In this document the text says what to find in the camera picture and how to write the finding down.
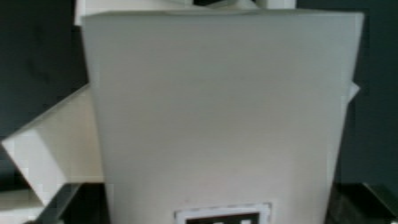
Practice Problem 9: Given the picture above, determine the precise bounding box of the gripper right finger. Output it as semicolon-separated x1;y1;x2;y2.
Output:
325;183;398;224

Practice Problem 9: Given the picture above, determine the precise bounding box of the white cabinet body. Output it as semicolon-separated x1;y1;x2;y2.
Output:
4;11;292;208

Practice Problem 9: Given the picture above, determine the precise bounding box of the white cabinet top block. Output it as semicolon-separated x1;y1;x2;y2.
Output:
82;10;364;224

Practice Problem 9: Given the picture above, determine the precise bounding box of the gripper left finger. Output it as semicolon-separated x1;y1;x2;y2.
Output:
34;183;110;224

